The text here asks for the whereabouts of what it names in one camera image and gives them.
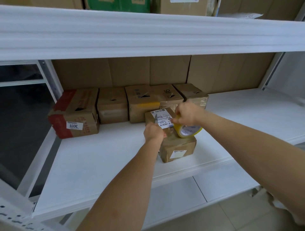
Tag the person's left hand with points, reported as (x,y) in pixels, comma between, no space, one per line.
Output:
(153,132)

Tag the white metal shelving unit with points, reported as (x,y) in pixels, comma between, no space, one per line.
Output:
(133,35)

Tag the tall brown cardboard box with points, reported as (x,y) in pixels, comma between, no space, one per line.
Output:
(259,8)

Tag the brown labelled cardboard box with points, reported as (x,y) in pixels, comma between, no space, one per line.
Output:
(184,6)

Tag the large brown cardboard carton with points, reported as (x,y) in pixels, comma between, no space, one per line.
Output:
(228,71)
(119,71)

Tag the yellow packing tape roll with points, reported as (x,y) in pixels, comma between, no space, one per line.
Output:
(187,130)

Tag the red printed cardboard box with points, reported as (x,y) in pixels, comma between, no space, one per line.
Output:
(76,113)

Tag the person's right hand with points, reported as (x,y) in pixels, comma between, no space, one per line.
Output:
(188,113)

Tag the small labelled cardboard parcel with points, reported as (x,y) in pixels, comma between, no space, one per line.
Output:
(177,145)

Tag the person's right forearm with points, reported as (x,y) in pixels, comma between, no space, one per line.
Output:
(252,152)

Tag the white plastic mailer bag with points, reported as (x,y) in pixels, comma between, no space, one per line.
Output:
(240,15)

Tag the person's left forearm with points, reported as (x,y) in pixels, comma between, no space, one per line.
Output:
(124,188)

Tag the person's left fingers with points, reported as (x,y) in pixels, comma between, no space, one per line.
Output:
(163,134)

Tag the small taped cardboard box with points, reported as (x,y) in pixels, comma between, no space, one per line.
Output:
(193,94)

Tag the green cardboard box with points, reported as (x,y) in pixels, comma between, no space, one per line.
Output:
(119,5)

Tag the person's right thumb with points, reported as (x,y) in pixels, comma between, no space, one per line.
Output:
(176,120)

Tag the wide taped cardboard box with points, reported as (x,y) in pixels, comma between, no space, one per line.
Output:
(147,100)

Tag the small plain cardboard box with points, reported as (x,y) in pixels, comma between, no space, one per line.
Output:
(112,106)

